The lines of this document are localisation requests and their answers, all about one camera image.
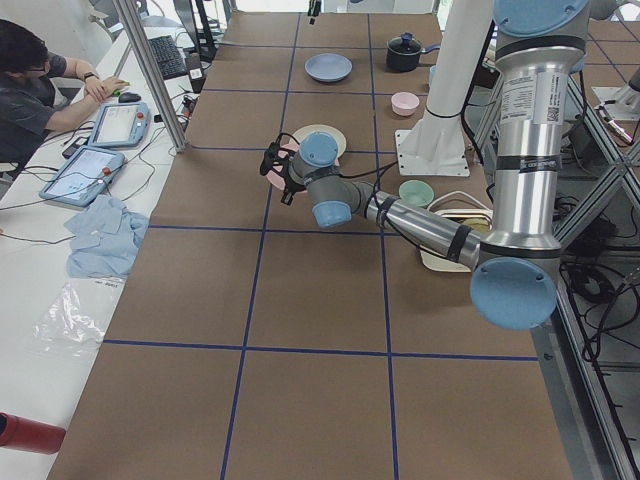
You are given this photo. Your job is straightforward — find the upper teach pendant tablet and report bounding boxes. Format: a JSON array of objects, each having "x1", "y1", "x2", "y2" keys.
[{"x1": 88, "y1": 102, "x2": 149, "y2": 148}]

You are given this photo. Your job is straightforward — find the dark blue pot with lid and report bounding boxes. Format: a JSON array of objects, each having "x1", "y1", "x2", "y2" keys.
[{"x1": 386, "y1": 32, "x2": 440, "y2": 73}]

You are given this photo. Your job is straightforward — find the green bowl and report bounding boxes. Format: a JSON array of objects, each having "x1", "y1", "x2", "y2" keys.
[{"x1": 398, "y1": 179, "x2": 435, "y2": 207}]

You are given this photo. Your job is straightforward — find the blue plate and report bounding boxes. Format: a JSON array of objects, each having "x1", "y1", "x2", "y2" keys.
[{"x1": 304, "y1": 53, "x2": 353, "y2": 83}]

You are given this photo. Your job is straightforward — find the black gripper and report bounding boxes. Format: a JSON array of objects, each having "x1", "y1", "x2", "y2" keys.
[{"x1": 280, "y1": 157, "x2": 299, "y2": 204}]

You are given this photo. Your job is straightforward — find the clear plastic bag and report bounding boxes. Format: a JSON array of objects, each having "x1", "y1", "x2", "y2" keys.
[{"x1": 30, "y1": 278, "x2": 125, "y2": 359}]

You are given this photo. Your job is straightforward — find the black computer mouse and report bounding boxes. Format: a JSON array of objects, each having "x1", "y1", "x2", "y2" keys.
[{"x1": 118, "y1": 92, "x2": 141, "y2": 103}]

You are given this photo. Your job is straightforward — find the red bottle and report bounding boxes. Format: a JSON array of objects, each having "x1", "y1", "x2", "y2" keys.
[{"x1": 1, "y1": 412, "x2": 66, "y2": 454}]

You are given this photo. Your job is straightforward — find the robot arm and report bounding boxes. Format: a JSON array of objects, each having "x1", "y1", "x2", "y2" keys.
[{"x1": 281, "y1": 1, "x2": 590, "y2": 330}]

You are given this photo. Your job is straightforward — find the cream toaster with bread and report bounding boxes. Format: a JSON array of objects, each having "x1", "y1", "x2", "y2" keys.
[{"x1": 420, "y1": 191, "x2": 493, "y2": 273}]

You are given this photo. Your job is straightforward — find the light blue cloth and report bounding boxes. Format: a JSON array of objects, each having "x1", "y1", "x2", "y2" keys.
[{"x1": 64, "y1": 194, "x2": 149, "y2": 278}]

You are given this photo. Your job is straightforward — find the pink plate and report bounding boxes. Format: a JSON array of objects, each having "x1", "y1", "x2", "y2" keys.
[{"x1": 266, "y1": 141, "x2": 346, "y2": 191}]

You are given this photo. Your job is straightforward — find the white camera stand pillar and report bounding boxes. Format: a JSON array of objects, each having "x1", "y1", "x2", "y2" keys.
[{"x1": 396, "y1": 0, "x2": 493, "y2": 177}]

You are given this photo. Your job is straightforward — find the teach pendant tablet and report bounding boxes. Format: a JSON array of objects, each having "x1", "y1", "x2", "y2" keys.
[
  {"x1": 39, "y1": 146, "x2": 125, "y2": 207},
  {"x1": 88, "y1": 102, "x2": 149, "y2": 148}
]

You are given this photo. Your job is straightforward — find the lower teach pendant tablet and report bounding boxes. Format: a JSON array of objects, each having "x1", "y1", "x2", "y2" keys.
[{"x1": 39, "y1": 146, "x2": 125, "y2": 207}]

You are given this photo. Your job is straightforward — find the seated person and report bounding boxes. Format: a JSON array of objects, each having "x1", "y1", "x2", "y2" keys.
[{"x1": 1, "y1": 20, "x2": 127, "y2": 179}]

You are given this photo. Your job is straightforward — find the black keyboard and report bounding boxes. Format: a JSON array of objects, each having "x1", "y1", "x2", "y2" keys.
[{"x1": 148, "y1": 35, "x2": 188, "y2": 80}]

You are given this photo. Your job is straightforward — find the aluminium frame post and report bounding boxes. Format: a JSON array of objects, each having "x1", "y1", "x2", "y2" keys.
[{"x1": 113, "y1": 0, "x2": 187, "y2": 153}]

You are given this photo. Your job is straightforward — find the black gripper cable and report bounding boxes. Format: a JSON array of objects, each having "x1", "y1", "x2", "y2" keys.
[{"x1": 277, "y1": 131, "x2": 401, "y2": 226}]

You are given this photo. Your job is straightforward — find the cream plate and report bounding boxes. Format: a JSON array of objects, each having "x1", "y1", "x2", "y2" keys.
[{"x1": 293, "y1": 124, "x2": 347, "y2": 165}]

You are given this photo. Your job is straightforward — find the pink bowl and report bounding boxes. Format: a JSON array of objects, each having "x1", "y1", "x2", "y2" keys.
[{"x1": 391, "y1": 92, "x2": 420, "y2": 117}]

